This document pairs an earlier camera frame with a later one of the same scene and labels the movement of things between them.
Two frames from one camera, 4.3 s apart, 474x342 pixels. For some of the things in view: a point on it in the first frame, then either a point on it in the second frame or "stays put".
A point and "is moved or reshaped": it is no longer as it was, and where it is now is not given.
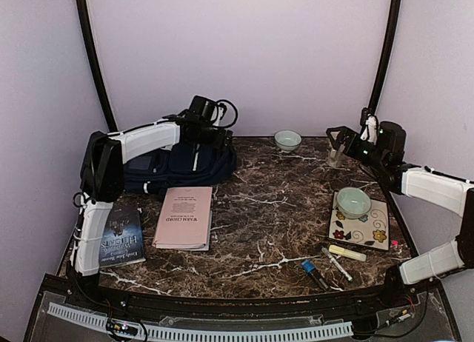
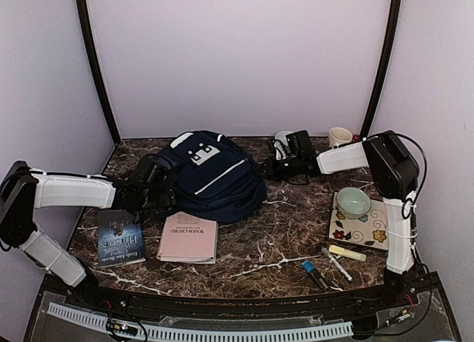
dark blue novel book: [122, 240] stays put
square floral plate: [371, 231] stays put
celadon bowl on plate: [352, 202] stays put
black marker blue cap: [309, 266] stays put
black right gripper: [344, 138] to [270, 169]
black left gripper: [225, 137] to [163, 190]
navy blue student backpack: [192, 165] is moved or reshaped
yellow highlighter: [347, 252] stays put
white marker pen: [345, 273] stays put
